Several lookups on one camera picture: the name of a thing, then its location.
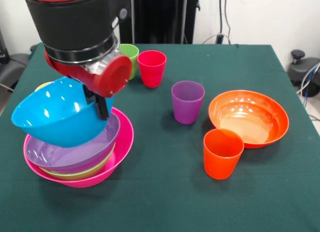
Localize green bowl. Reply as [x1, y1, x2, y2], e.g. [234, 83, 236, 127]
[38, 141, 117, 181]

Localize blue bowl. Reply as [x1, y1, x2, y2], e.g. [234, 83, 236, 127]
[10, 76, 116, 149]

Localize orange cup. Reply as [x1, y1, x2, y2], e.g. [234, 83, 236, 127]
[203, 128, 245, 180]

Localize black cable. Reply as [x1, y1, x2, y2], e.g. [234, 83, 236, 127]
[219, 0, 224, 36]
[224, 0, 232, 45]

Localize pink bowl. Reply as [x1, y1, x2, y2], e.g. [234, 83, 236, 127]
[23, 106, 135, 188]

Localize black equipment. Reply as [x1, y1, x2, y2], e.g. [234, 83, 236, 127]
[0, 29, 32, 92]

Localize yellow cup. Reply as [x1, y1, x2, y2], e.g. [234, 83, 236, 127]
[33, 82, 53, 93]

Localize purple cup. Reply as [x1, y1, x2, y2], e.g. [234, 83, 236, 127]
[171, 80, 206, 125]

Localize green cup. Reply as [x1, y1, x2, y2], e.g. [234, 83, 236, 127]
[119, 43, 140, 70]
[128, 64, 138, 81]

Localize orange bowl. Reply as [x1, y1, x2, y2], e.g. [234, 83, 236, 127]
[208, 90, 290, 149]

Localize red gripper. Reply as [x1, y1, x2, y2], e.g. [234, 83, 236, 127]
[43, 50, 133, 121]

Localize purple bowl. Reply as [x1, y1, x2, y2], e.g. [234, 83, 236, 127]
[25, 113, 121, 174]

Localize grey cable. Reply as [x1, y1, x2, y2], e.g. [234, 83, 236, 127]
[296, 63, 320, 95]

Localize red cup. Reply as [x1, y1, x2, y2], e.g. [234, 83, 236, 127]
[137, 50, 167, 88]

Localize blue cable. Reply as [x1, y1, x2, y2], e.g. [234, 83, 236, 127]
[302, 63, 317, 100]

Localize dark green tablecloth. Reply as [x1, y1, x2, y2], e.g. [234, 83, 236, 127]
[0, 42, 320, 232]

